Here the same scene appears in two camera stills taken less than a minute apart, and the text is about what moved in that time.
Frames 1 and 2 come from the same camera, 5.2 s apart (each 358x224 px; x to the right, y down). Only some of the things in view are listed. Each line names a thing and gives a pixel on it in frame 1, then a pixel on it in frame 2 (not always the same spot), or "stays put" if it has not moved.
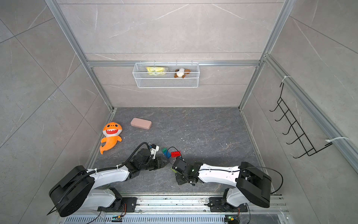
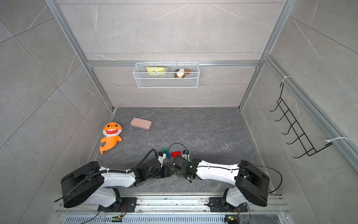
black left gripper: x=161 y=161 to x=168 y=173
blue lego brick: x=167 y=154 stays put
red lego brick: x=175 y=154 stays put
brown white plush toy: x=181 y=73 stays put
